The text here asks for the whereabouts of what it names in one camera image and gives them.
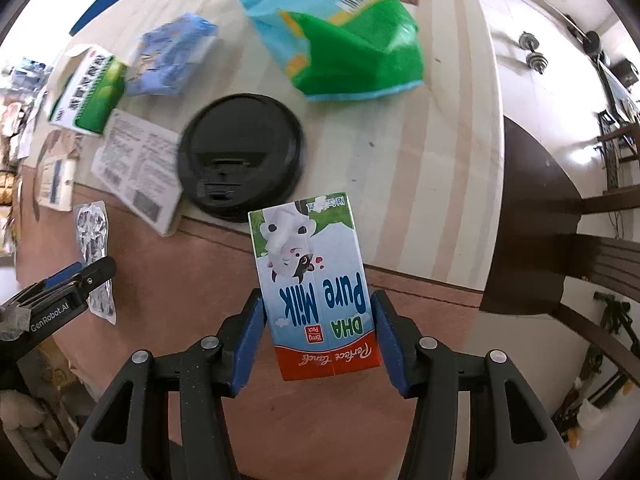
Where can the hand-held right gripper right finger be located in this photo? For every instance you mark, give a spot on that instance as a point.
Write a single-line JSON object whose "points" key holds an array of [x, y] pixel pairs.
{"points": [[394, 345]]}

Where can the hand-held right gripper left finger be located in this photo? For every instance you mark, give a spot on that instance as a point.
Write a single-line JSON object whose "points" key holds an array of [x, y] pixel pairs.
{"points": [[247, 345]]}

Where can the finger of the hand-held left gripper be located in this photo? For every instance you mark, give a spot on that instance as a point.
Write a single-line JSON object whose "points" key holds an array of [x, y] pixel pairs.
{"points": [[75, 277]]}

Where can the milk carton with cow print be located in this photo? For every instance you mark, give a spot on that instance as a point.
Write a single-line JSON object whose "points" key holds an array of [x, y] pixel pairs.
{"points": [[310, 285]]}

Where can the blue tissue packet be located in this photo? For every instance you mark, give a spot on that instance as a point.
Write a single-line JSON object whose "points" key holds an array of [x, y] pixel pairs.
{"points": [[170, 50]]}

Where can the green and blue plastic bag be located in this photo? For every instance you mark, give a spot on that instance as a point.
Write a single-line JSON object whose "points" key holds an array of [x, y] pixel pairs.
{"points": [[350, 45]]}

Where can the silver foil blister pack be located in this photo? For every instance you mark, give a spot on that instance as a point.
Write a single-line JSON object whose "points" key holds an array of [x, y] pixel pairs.
{"points": [[90, 230]]}

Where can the beige plush toy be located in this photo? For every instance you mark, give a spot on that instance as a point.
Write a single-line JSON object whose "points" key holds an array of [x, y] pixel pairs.
{"points": [[22, 425]]}

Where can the beige paper packet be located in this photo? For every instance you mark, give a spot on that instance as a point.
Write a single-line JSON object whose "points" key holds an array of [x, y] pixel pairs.
{"points": [[55, 180]]}

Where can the white printed paper box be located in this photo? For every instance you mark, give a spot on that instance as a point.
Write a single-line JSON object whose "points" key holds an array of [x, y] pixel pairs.
{"points": [[135, 160]]}

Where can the green and white medicine box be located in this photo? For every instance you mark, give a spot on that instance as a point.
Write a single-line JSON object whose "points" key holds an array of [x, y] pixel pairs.
{"points": [[85, 100]]}

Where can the dark brown wooden chair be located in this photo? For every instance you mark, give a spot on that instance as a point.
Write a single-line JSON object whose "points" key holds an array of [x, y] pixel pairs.
{"points": [[530, 210]]}

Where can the white plush toy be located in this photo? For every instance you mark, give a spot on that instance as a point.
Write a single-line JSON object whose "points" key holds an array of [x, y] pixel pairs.
{"points": [[587, 412]]}

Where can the black plastic cup lid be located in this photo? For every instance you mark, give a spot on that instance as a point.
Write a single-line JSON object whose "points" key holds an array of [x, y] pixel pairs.
{"points": [[240, 140]]}

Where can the chrome dumbbell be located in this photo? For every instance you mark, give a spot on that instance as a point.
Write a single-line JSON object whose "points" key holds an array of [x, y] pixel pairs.
{"points": [[532, 52]]}

